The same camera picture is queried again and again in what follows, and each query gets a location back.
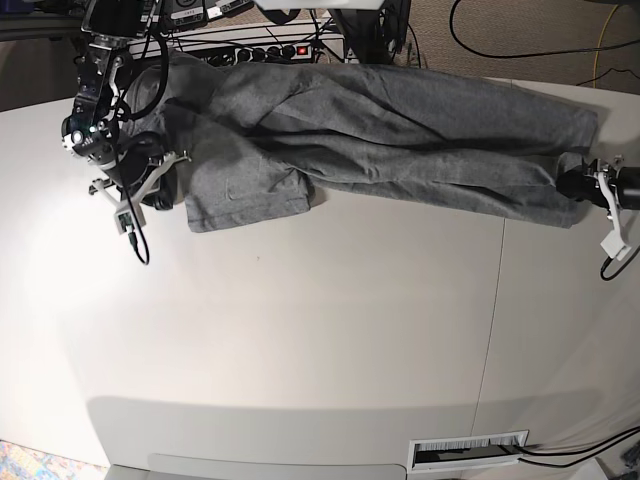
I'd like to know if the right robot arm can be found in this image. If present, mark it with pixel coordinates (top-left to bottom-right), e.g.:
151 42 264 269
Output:
61 1 177 211

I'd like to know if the white power strip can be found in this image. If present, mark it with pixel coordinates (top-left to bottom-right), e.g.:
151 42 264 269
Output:
208 44 315 66

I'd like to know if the yellow cable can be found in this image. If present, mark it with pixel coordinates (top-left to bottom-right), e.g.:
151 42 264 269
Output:
591 0 615 87

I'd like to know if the grey T-shirt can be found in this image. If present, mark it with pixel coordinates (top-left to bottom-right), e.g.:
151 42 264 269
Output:
123 52 599 233

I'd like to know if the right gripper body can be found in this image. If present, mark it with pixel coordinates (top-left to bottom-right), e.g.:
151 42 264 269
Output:
61 117 168 195

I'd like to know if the black floor cable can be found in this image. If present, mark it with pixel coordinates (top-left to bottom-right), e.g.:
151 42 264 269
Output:
448 0 640 60

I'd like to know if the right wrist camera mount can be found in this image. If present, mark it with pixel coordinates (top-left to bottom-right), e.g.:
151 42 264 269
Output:
88 151 191 235

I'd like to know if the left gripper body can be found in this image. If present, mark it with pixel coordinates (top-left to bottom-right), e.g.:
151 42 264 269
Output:
579 157 631 220

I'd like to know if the table cable grommet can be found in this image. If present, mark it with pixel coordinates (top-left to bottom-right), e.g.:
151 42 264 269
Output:
407 430 529 474

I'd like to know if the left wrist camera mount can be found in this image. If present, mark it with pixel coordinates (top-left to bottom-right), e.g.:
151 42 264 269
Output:
595 155 631 261

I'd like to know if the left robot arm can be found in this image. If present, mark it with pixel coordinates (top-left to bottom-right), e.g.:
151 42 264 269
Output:
556 156 639 212

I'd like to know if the white overhead camera mount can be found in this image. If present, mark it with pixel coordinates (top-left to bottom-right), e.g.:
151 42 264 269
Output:
254 0 384 10

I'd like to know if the black cable pair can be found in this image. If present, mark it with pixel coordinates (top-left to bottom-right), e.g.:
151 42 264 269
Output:
517 427 640 469

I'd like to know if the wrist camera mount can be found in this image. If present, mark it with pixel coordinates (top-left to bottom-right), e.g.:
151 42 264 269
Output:
595 155 631 261
88 151 191 235

